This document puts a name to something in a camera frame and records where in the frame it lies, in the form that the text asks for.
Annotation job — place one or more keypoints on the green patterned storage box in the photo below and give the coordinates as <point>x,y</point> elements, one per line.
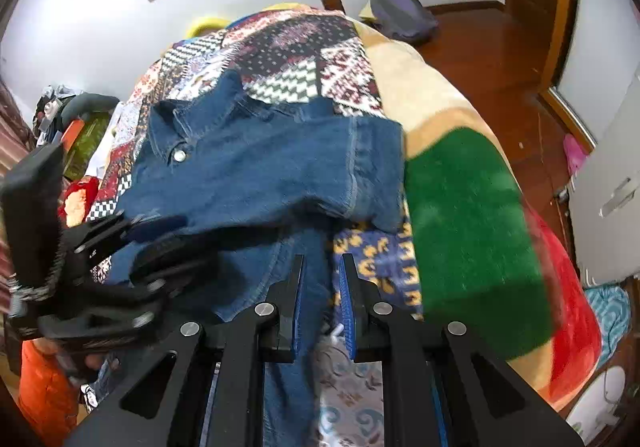
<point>77,159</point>

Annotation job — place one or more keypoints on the grey backpack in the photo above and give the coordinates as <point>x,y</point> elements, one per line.
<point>404,20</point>

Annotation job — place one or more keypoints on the grey neck pillow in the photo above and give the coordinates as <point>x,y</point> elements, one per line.
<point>86,104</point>

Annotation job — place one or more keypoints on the green red fleece blanket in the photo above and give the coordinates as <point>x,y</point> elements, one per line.
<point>485,256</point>

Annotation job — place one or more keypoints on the red plush toy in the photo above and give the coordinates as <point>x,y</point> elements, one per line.
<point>78,200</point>

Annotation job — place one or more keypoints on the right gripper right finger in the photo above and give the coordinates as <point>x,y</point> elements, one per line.
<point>442,386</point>

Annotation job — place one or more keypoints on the yellow headboard cushion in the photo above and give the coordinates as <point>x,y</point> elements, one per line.
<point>205,25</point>

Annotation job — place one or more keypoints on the white sliding wardrobe door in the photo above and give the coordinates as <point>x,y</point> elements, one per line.
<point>600,83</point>

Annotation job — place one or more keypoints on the orange shoe box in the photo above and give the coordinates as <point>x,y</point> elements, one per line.
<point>71,134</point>

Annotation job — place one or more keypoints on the patchwork patterned bedspread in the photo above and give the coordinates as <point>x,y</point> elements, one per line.
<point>282,57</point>

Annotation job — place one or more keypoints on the striped brown curtain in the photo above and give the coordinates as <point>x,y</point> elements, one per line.
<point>16,141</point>

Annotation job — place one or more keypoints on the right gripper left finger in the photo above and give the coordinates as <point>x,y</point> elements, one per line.
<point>203,384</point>

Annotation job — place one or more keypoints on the orange sleeve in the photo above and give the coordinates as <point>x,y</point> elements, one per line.
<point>46,398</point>

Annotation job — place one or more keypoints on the blue denim jacket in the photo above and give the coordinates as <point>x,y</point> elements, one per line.
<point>259,184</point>

